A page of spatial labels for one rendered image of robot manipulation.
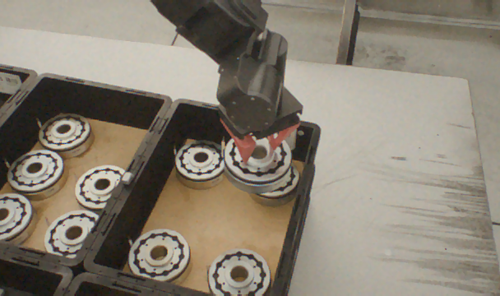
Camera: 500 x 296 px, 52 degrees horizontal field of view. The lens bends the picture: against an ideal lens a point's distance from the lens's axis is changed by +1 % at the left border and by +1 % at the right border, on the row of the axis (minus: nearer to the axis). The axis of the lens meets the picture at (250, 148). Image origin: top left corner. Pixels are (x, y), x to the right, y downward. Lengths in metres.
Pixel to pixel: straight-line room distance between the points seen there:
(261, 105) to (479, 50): 2.44
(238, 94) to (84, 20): 2.54
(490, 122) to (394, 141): 1.27
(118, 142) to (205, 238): 0.31
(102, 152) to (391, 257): 0.63
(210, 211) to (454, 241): 0.51
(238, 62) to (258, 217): 0.44
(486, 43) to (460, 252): 1.98
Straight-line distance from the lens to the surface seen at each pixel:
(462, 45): 2.94
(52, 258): 0.85
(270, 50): 0.61
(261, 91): 0.56
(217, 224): 0.95
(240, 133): 0.66
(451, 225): 1.18
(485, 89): 2.70
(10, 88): 1.24
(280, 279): 0.78
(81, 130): 1.11
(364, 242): 1.10
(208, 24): 0.60
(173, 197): 0.99
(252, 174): 0.75
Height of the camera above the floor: 1.61
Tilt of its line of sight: 48 degrees down
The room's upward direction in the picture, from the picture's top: straight up
